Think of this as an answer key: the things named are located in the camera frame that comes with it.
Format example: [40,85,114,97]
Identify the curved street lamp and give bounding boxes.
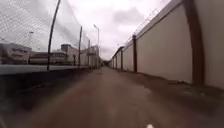
[93,23,101,69]

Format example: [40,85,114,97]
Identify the brown dirt road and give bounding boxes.
[0,66,224,128]

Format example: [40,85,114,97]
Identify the pale buildings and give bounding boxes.
[59,43,101,68]

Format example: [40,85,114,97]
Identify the tall mesh fence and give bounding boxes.
[0,0,101,98]

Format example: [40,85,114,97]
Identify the pale wall with dark pillars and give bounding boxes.
[108,0,224,91]

